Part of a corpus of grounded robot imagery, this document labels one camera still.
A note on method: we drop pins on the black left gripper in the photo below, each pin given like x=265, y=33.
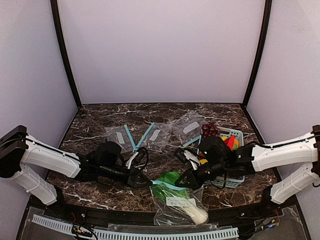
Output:
x=132, y=180

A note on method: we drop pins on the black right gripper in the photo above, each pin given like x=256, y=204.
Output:
x=195, y=177

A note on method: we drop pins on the green white bok choy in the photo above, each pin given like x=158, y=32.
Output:
x=180, y=197

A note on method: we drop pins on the clear zip bag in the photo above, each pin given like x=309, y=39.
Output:
x=122, y=136
x=156, y=137
x=188, y=127
x=180, y=202

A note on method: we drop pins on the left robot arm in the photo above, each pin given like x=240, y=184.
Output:
x=18, y=150

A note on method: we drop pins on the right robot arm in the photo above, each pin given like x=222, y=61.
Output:
x=254, y=157

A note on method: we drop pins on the purple grape bunch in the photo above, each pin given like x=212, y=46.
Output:
x=209, y=130

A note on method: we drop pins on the red chili pepper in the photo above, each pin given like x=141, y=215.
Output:
x=230, y=141

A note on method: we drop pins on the light blue plastic basket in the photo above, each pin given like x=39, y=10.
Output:
x=228, y=181

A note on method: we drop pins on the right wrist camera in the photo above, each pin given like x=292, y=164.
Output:
x=187, y=156

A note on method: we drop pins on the white slotted cable duct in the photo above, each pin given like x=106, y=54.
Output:
x=131, y=232

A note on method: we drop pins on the black right frame post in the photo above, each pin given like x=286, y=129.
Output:
x=259, y=52

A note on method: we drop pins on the black frame post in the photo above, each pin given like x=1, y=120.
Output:
x=259, y=52
x=63, y=52

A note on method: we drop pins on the black left frame post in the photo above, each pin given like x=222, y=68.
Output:
x=63, y=52

